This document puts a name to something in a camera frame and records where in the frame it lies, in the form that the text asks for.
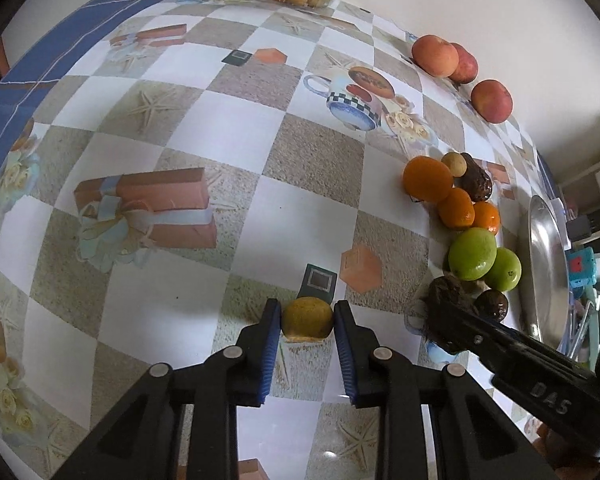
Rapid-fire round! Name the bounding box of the small yellow-brown fruit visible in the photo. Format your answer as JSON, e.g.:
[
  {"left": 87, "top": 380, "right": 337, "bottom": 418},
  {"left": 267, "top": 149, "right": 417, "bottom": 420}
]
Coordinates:
[{"left": 282, "top": 297, "right": 332, "bottom": 340}]

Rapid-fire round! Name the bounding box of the dark round passion fruit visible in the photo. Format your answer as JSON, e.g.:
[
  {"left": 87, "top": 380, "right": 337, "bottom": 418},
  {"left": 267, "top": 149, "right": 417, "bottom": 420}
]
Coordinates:
[{"left": 474, "top": 289, "right": 509, "bottom": 323}]

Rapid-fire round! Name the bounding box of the dark brown avocado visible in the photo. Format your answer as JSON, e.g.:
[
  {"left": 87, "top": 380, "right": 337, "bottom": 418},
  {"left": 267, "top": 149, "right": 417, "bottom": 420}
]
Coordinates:
[
  {"left": 460, "top": 152, "right": 492, "bottom": 203},
  {"left": 421, "top": 275, "right": 477, "bottom": 356}
]

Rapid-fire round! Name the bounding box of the small green fruit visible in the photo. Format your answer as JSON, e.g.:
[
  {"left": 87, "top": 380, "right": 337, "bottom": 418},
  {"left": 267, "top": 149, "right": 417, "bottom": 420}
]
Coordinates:
[{"left": 483, "top": 247, "right": 522, "bottom": 292}]

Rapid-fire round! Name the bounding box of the large green mango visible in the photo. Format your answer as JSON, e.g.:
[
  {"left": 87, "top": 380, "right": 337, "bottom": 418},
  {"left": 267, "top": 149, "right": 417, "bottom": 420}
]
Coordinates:
[{"left": 448, "top": 228, "right": 498, "bottom": 282}]

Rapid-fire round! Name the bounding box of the silver metal bowl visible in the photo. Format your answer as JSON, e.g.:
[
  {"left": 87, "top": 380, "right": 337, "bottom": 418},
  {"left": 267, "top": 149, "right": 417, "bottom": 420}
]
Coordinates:
[{"left": 517, "top": 195, "right": 569, "bottom": 349}]

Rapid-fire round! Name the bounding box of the teal box red label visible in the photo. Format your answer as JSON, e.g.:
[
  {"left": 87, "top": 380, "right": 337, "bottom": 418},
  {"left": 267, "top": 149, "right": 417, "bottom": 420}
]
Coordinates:
[{"left": 567, "top": 247, "right": 597, "bottom": 289}]

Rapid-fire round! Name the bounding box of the right orange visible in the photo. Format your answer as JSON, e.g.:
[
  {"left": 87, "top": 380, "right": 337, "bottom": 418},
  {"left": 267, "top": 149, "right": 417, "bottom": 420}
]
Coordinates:
[{"left": 472, "top": 202, "right": 501, "bottom": 235}]

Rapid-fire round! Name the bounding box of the middle orange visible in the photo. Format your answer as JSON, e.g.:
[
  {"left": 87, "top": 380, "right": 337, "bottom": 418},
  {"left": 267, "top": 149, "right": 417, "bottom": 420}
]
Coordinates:
[{"left": 437, "top": 186, "right": 475, "bottom": 231}]

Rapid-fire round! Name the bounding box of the dark brown avocado on table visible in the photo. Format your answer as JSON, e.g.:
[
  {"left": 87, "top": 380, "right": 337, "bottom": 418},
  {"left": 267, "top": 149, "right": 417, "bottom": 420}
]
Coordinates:
[{"left": 460, "top": 152, "right": 492, "bottom": 203}]

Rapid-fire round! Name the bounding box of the large orange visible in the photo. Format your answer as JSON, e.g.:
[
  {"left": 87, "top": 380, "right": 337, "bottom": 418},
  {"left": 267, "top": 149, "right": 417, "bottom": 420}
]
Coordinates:
[{"left": 402, "top": 156, "right": 454, "bottom": 204}]

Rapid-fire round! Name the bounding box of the checkered printed tablecloth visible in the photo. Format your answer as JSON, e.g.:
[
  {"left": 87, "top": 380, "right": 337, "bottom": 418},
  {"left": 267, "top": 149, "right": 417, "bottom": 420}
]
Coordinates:
[{"left": 0, "top": 0, "right": 546, "bottom": 479}]

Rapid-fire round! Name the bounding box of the small tan round fruit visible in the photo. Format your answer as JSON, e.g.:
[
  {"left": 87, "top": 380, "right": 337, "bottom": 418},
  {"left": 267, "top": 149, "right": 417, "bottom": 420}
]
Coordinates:
[{"left": 441, "top": 152, "right": 467, "bottom": 178}]

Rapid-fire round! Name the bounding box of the red apple right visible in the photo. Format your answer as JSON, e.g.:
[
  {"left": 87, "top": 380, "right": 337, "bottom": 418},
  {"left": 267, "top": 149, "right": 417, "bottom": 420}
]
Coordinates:
[{"left": 470, "top": 79, "right": 514, "bottom": 124}]

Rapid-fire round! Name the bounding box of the red apple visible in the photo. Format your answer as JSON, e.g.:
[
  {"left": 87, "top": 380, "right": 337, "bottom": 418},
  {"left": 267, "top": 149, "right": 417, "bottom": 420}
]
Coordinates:
[
  {"left": 450, "top": 42, "right": 479, "bottom": 84},
  {"left": 470, "top": 79, "right": 514, "bottom": 124}
]

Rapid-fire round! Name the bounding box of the red apple behind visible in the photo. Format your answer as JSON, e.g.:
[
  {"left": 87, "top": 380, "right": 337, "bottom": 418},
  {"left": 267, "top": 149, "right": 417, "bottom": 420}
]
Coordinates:
[{"left": 450, "top": 42, "right": 479, "bottom": 84}]

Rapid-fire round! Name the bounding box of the pale orange apple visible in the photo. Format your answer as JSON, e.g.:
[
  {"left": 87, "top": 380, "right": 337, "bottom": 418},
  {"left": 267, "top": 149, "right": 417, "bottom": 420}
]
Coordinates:
[{"left": 412, "top": 35, "right": 460, "bottom": 77}]

